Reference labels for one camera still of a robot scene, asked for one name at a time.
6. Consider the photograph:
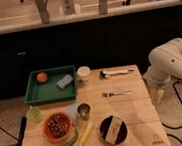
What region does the orange bowl with beans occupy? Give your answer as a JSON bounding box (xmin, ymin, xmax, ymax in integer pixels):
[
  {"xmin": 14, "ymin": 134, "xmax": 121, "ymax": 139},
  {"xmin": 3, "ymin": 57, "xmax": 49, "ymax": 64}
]
[{"xmin": 42, "ymin": 112, "xmax": 72, "ymax": 145}]

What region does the white paper cup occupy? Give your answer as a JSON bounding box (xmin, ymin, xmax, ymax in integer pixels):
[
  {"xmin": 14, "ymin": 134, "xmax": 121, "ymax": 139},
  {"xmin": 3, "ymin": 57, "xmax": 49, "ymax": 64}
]
[{"xmin": 77, "ymin": 66, "xmax": 90, "ymax": 82}]

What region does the grey blue sponge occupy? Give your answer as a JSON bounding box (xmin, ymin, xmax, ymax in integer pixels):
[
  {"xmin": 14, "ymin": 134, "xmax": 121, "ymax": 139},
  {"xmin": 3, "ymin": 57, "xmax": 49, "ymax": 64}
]
[{"xmin": 56, "ymin": 74, "xmax": 73, "ymax": 88}]

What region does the orange fruit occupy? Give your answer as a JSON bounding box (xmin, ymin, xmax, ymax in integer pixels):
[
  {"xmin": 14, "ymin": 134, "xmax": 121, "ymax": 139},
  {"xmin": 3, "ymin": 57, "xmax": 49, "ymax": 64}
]
[{"xmin": 36, "ymin": 72, "xmax": 48, "ymax": 83}]

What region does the silver metal fork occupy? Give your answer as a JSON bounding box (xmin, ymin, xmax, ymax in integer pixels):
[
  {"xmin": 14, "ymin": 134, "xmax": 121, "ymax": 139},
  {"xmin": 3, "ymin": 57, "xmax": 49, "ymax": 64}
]
[{"xmin": 102, "ymin": 91, "xmax": 131, "ymax": 98}]

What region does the yellow banana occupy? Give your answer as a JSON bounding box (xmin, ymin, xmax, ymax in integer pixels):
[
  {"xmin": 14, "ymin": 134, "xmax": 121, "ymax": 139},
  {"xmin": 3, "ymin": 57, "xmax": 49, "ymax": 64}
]
[{"xmin": 78, "ymin": 121, "xmax": 93, "ymax": 146}]

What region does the small metal cup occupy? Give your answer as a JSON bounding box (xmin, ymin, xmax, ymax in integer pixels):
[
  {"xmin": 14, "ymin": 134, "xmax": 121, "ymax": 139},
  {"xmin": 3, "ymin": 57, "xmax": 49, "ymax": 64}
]
[{"xmin": 77, "ymin": 103, "xmax": 90, "ymax": 120}]

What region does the green plastic cup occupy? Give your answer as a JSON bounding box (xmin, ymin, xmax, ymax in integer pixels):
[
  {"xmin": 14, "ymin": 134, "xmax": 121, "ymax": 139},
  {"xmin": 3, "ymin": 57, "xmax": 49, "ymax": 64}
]
[{"xmin": 26, "ymin": 106, "xmax": 42, "ymax": 123}]

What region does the tan cardboard box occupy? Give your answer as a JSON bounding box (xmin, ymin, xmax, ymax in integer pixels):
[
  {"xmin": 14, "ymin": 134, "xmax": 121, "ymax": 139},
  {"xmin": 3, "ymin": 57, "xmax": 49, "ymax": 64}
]
[{"xmin": 104, "ymin": 116, "xmax": 124, "ymax": 145}]

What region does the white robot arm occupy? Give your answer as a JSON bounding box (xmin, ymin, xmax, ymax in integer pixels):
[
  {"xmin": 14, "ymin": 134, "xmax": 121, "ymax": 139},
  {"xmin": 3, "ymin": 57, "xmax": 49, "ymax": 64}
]
[{"xmin": 142, "ymin": 38, "xmax": 182, "ymax": 105}]

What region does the clear plastic piece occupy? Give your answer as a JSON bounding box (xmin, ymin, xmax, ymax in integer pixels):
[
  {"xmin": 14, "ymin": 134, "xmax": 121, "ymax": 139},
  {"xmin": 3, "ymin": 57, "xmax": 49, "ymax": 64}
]
[{"xmin": 65, "ymin": 103, "xmax": 78, "ymax": 125}]

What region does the green cucumber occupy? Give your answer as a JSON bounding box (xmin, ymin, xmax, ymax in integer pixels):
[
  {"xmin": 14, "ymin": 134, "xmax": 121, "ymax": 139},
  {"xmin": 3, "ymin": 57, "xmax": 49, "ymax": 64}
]
[{"xmin": 60, "ymin": 131, "xmax": 79, "ymax": 146}]

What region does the black cable right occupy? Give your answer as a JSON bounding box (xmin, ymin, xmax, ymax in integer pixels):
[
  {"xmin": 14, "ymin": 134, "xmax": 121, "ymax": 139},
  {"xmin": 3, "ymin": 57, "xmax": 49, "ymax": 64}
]
[{"xmin": 155, "ymin": 79, "xmax": 182, "ymax": 146}]

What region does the green plastic tray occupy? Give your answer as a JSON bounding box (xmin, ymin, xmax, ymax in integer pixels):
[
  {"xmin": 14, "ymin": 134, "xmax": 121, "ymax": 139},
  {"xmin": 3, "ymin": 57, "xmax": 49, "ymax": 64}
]
[{"xmin": 24, "ymin": 65, "xmax": 78, "ymax": 105}]

